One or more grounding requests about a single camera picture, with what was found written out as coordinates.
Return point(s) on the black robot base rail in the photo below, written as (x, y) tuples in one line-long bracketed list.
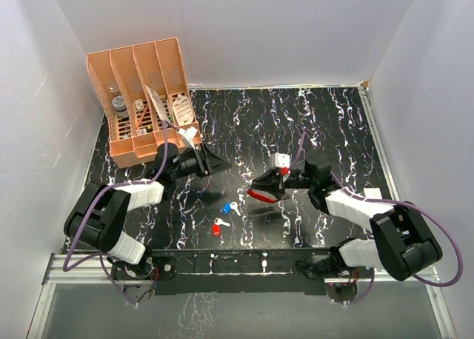
[(175, 272)]

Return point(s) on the silver key with red tag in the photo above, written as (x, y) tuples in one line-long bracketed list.
[(217, 225)]

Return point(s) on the silver key with blue tag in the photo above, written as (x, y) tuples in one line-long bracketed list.
[(231, 206)]

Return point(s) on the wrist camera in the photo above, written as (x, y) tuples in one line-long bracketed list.
[(280, 162), (190, 137)]

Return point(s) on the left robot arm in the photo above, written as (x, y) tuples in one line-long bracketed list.
[(98, 218)]

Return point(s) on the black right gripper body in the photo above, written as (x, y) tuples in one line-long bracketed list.
[(298, 180)]

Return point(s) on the peach plastic desk organizer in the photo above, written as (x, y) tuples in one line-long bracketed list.
[(126, 71)]

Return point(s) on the small white box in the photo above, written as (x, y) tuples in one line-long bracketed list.
[(373, 193)]

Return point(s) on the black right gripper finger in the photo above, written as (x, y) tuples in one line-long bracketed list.
[(271, 193), (269, 180)]

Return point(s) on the white packaged card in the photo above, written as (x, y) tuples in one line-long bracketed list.
[(159, 105)]

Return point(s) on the round metal tin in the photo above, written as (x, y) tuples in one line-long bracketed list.
[(120, 107)]

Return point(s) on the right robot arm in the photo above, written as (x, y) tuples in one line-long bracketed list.
[(401, 243)]

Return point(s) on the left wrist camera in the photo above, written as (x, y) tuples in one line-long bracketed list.
[(190, 137)]

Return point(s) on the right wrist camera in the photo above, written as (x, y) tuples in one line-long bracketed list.
[(280, 162)]

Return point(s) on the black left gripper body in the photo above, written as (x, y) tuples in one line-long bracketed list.
[(192, 164)]

